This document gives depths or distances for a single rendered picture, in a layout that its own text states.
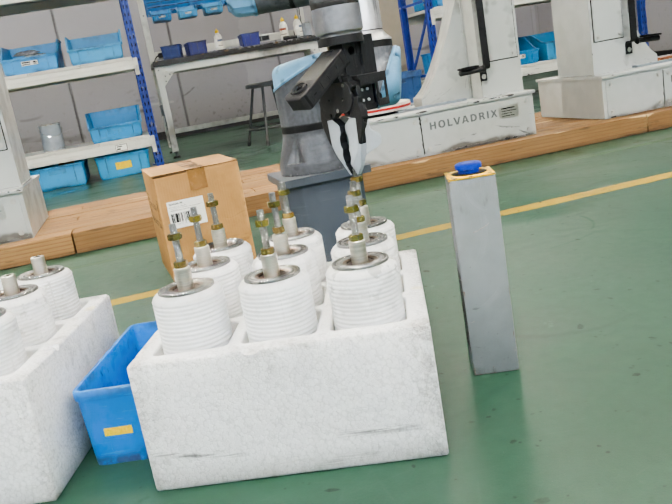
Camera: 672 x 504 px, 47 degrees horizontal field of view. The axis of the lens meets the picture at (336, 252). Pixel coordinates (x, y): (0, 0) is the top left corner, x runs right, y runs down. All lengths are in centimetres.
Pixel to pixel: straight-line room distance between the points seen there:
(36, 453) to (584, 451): 71
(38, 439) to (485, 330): 66
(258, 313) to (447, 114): 233
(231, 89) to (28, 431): 843
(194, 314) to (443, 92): 252
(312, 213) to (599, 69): 228
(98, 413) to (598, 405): 70
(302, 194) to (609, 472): 85
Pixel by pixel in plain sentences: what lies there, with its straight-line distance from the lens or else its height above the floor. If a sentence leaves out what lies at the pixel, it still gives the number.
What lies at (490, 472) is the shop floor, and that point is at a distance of 99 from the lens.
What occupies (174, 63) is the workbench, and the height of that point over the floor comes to 72.
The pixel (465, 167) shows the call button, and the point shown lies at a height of 33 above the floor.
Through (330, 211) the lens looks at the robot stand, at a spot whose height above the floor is 22.
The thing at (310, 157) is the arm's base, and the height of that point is 33.
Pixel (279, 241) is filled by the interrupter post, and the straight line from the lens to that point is 113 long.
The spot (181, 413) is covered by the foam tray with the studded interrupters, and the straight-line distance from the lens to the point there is 104.
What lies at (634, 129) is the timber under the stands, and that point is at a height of 2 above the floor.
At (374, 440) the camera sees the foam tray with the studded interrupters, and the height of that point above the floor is 3.
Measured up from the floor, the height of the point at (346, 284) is 24.
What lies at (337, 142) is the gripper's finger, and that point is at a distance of 123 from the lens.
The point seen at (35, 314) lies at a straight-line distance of 125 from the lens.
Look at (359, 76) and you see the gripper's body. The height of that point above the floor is 48.
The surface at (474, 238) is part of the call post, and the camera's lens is 118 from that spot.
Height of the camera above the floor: 50
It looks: 13 degrees down
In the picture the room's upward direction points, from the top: 10 degrees counter-clockwise
